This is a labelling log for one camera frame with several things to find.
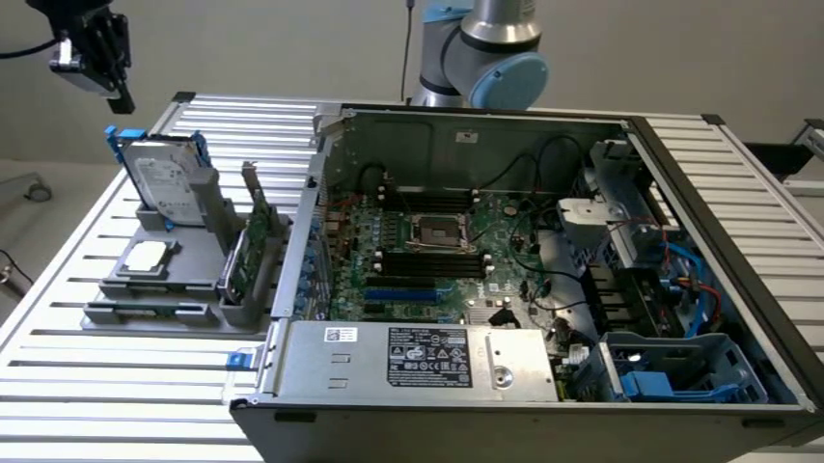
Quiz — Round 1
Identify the grey parts rack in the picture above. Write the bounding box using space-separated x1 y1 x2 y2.
78 168 295 331

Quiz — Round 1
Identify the metal drive cage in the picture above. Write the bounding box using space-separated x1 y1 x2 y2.
555 138 682 269

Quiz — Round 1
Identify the black internal power cable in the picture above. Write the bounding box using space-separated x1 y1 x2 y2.
482 134 591 190

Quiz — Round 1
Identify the CPU socket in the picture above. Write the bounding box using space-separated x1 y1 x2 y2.
407 211 478 253

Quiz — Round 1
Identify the silver CPU chip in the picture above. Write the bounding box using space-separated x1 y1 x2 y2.
122 240 173 274

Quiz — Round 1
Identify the hard disk with blue bracket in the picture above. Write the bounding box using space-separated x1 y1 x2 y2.
101 125 213 231

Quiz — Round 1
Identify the green RAM stick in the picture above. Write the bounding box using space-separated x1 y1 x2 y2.
92 306 208 321
109 283 195 295

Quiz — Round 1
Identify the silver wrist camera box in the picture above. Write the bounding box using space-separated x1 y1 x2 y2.
49 40 121 100

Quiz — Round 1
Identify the blue data wire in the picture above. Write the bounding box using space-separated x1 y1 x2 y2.
662 239 726 334

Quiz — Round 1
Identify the open black PC case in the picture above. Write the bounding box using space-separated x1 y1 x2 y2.
228 102 824 463

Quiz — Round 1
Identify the silver power supply unit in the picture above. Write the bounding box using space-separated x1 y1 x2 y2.
255 319 558 402

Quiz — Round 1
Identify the red wire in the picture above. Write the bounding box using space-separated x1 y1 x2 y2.
607 217 722 310

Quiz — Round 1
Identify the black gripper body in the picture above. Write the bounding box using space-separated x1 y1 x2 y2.
37 0 128 47

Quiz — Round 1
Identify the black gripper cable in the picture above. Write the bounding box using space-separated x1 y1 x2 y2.
0 40 60 60

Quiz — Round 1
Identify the black expansion slot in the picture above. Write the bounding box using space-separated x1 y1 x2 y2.
364 275 438 289

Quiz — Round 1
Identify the grey caster wheel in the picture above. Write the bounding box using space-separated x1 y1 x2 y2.
21 177 53 202

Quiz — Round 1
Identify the green graphics card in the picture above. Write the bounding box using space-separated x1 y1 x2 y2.
216 161 275 303

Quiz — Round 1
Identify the blue expansion slot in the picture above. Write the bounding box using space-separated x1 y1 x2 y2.
363 287 439 301

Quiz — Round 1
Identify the green motherboard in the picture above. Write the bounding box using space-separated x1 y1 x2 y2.
305 190 606 401

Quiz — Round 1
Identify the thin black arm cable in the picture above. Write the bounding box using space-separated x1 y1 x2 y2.
399 0 415 105

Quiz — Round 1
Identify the black RAM slot bank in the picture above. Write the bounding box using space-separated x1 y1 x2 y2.
372 249 495 279
383 182 482 213

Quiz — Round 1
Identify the blue grey disk bay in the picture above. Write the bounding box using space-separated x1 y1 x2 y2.
597 330 769 403

